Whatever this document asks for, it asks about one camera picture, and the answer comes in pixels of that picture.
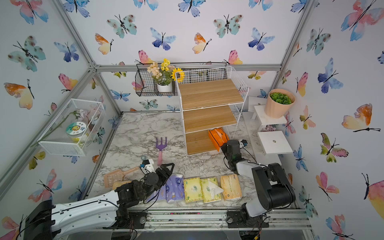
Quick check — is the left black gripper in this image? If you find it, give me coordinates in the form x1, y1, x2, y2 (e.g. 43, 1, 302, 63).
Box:
141, 163, 175, 202

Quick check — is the purple tissue pack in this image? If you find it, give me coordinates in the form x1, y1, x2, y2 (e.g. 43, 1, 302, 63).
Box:
166, 174, 185, 204
149, 184, 169, 201

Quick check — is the green tissue pack shelf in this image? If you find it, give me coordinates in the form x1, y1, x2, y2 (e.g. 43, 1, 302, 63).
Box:
184, 177, 203, 203

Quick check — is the pale yellow tissue pack bottom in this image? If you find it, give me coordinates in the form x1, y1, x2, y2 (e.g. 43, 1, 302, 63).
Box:
201, 177, 224, 204

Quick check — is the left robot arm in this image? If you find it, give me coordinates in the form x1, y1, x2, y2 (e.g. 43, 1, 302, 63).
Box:
19, 163, 175, 240

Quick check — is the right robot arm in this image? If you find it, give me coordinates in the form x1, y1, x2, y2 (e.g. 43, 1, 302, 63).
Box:
221, 140, 296, 227

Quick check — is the white lower step shelf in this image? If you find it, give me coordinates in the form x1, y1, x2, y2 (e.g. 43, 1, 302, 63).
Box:
258, 131, 293, 155

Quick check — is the purple garden fork toy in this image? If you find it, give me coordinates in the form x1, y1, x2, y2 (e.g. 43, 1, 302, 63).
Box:
156, 137, 168, 166

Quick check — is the orange plastic scoop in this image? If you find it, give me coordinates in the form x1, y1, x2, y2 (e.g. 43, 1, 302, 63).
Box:
104, 167, 140, 189

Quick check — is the pink pot with green plant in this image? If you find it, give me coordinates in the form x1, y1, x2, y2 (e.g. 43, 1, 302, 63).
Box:
265, 89, 296, 118

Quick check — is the flower pot with yellow flowers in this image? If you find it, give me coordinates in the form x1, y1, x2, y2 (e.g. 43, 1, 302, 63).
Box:
147, 59, 185, 93

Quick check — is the artificial pink flower stem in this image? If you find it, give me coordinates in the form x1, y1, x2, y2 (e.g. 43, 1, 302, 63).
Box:
31, 109, 95, 147

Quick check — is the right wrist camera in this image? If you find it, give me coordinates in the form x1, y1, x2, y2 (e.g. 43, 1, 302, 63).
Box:
239, 139, 248, 148

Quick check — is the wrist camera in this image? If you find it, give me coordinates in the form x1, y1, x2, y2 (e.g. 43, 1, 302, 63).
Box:
239, 139, 248, 148
140, 159, 155, 174

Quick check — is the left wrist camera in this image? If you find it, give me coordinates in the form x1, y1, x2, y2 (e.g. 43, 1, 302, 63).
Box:
140, 159, 155, 174

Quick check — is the white wire shelf rack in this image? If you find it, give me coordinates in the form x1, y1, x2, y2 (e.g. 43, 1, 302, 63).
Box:
175, 66, 250, 156

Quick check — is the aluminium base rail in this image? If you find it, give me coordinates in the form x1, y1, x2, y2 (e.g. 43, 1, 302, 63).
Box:
59, 209, 313, 232

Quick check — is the black wire wall basket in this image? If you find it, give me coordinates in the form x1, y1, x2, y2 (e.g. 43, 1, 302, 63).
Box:
133, 62, 187, 97

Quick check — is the white wire wall basket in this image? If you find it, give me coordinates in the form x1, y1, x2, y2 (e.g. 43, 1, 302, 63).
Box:
37, 99, 106, 157

